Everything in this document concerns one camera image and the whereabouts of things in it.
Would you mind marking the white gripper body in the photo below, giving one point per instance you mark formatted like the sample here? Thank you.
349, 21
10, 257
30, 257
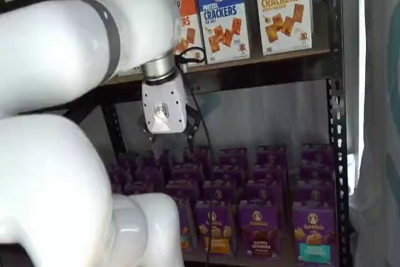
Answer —
165, 104

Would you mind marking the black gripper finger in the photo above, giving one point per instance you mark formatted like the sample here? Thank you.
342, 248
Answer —
150, 135
192, 120

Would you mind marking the purple Annie's box brown label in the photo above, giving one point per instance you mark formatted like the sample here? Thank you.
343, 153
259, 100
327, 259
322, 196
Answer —
268, 173
265, 192
271, 154
261, 232

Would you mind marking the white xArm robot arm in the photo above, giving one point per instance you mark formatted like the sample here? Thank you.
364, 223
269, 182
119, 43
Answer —
47, 45

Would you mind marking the purple Annie's box green label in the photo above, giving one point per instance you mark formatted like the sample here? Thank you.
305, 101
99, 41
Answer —
187, 173
182, 190
187, 226
200, 156

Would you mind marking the purple Annie's box violet label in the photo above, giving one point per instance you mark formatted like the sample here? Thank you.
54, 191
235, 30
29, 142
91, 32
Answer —
137, 188
148, 174

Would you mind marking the purple Annie's box pink label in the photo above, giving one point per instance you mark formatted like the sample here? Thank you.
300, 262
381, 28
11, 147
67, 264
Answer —
120, 174

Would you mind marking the orange pretzel crackers box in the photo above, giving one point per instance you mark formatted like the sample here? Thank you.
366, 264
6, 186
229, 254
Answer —
190, 29

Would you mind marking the blue pretzel crackers box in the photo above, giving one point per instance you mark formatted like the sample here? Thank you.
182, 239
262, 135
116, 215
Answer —
222, 13

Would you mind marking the purple Annie's box teal label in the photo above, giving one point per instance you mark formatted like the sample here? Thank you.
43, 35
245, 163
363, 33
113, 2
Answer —
315, 193
317, 154
315, 232
316, 173

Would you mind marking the yellow pretzel crackers box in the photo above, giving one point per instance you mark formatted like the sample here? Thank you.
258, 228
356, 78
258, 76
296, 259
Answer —
281, 13

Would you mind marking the black metal shelf rack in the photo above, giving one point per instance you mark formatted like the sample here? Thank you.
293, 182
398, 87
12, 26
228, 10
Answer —
339, 154

